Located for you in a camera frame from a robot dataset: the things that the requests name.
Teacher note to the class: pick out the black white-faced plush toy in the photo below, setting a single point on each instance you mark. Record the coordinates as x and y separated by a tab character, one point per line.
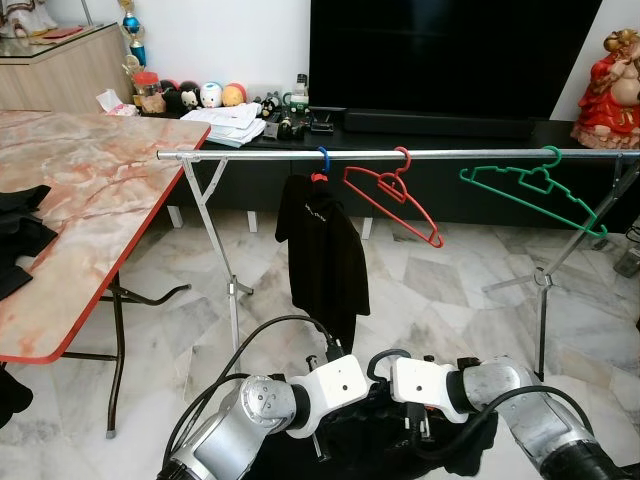
189	97

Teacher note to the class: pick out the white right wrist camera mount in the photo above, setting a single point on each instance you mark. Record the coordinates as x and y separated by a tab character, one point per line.
425	380

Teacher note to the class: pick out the flat red tray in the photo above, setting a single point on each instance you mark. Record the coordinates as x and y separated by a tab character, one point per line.
63	33

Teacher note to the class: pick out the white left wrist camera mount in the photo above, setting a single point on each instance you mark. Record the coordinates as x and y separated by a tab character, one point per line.
335	385

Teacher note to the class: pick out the black flat screen television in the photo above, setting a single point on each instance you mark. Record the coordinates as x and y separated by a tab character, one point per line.
455	55

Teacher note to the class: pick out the orange round plush toy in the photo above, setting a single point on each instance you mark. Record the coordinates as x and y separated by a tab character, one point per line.
235	96

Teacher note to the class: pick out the gold and blue trophy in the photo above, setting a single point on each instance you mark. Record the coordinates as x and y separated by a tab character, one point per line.
135	48

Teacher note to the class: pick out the red plastic hanger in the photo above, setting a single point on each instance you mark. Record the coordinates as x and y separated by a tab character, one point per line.
438	242

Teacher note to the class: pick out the silver metal clothes rack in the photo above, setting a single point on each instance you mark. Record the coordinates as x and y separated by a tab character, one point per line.
250	155

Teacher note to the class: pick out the black shirt white lettering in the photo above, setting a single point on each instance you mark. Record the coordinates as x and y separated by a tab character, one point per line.
325	260

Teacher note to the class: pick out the light wooden sideboard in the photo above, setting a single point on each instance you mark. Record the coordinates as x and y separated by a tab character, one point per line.
60	75

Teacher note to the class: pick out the black soundbar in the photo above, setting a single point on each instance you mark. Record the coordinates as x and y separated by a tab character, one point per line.
440	123

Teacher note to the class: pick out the marble pattern folding table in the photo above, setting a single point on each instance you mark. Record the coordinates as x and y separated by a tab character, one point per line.
100	220

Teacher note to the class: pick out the pink tissue pack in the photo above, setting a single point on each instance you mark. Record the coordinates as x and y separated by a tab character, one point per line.
116	103

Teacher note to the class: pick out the white round plush toy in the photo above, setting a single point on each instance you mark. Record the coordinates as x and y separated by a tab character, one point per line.
211	95

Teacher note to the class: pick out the red hanger with blue hook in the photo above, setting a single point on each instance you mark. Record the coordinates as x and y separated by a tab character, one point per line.
320	178

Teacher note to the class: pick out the stack of white papers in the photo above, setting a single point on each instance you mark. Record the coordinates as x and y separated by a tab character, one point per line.
225	125

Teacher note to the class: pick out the green plastic hanger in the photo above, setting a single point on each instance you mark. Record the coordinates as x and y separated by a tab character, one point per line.
600	232

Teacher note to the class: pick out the small panda figure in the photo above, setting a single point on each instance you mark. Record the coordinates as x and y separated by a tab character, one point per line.
270	107

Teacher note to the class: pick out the red laughing Buddha statue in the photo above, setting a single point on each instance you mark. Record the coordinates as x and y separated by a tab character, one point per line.
605	95

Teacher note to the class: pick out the black tape dispenser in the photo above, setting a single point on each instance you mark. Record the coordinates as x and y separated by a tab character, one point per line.
293	127

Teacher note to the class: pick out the black television console cabinet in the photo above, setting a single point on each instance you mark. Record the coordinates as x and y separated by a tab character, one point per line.
450	205

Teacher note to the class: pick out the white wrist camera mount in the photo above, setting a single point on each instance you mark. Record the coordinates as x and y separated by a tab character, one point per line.
335	385
425	380

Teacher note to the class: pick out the grey power strip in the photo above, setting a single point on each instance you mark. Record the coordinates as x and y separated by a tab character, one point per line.
628	263

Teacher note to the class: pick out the white robed figurine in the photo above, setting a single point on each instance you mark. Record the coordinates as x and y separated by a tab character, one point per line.
20	15

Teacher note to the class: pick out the small clear bottle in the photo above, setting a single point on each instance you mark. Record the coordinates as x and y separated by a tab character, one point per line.
302	90

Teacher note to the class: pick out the plain black garment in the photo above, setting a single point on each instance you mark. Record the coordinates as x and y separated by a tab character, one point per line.
370	440

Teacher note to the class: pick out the black round plush toy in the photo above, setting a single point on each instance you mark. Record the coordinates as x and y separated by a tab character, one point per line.
170	97

